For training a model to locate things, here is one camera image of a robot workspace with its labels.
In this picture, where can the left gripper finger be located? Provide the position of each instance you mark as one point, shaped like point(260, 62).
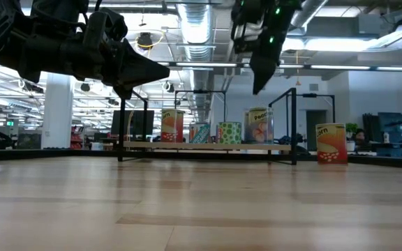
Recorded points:
point(138, 76)
point(138, 59)

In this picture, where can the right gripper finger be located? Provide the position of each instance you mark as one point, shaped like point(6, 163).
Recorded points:
point(257, 69)
point(269, 68)

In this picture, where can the tall peaches can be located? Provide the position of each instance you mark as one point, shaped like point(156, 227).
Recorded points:
point(258, 125)

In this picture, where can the orange corn can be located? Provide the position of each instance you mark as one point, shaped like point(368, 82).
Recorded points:
point(331, 143)
point(172, 125)

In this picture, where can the green polka dot can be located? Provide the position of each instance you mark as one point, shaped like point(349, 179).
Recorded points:
point(229, 133)

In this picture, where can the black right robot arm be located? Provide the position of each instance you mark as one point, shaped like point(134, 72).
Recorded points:
point(257, 7)

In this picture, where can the wooden shelf with black legs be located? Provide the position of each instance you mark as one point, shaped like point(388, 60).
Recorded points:
point(204, 146)

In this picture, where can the black computer monitor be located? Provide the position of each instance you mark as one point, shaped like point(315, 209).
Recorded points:
point(133, 122)

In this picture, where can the ceiling light strip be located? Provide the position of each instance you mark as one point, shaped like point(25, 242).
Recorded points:
point(340, 67)
point(204, 64)

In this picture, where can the white building pillar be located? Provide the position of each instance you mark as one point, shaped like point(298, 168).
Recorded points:
point(57, 111)

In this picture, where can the dark door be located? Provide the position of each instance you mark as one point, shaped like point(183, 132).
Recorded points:
point(315, 129)

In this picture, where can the green exit sign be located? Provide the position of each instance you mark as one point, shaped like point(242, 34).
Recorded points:
point(9, 123)

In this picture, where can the red storage rack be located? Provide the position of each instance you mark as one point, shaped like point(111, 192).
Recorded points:
point(77, 137)

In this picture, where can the green potted plant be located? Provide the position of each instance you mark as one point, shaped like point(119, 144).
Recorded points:
point(351, 128)

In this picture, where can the white plant pot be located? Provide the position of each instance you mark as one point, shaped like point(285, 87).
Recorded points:
point(350, 145)

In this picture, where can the person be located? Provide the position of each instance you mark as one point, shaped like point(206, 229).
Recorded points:
point(359, 136)

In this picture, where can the small white bottle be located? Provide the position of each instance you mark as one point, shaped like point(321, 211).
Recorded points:
point(386, 137)

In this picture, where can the dark background desk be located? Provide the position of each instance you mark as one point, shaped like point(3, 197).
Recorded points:
point(389, 149)

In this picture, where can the black ceiling camera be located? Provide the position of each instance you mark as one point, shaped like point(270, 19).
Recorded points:
point(145, 40)

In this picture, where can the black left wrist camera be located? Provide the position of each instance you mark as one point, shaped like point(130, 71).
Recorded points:
point(115, 24)

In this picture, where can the large grey ceiling duct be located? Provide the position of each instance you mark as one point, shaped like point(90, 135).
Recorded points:
point(309, 10)

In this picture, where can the grey wall vent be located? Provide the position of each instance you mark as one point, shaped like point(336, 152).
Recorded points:
point(313, 87)

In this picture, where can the black background station frame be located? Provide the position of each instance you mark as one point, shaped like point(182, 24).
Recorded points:
point(201, 91)
point(312, 95)

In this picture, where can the silver spiral ceiling duct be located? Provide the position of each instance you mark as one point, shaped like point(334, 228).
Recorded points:
point(195, 28)

